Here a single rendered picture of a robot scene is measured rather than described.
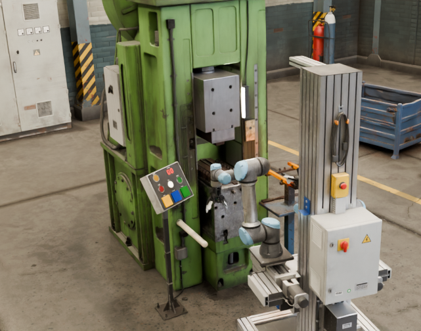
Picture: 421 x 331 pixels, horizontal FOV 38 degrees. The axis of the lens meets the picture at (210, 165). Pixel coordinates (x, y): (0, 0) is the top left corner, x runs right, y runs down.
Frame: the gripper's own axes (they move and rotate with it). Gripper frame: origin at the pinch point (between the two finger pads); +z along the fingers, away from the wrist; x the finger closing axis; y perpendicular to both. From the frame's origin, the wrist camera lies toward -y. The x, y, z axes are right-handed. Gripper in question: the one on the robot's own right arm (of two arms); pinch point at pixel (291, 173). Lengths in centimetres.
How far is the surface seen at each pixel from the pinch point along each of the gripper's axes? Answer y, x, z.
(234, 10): -116, -17, 53
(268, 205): 34.8, -5.6, 24.4
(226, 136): -25, -34, 37
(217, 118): -41, -42, 37
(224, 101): -53, -35, 37
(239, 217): 42, -28, 31
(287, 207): 34.8, 5.3, 13.5
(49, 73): 14, -62, 567
